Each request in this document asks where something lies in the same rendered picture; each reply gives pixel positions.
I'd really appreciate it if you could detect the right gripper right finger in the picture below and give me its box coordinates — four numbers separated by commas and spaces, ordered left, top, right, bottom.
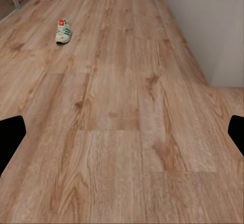
228, 115, 244, 156

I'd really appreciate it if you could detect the gym shoe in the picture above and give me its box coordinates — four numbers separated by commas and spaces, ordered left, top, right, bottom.
55, 19, 71, 44

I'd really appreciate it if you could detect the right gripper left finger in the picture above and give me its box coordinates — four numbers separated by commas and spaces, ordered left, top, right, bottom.
0, 115, 26, 176

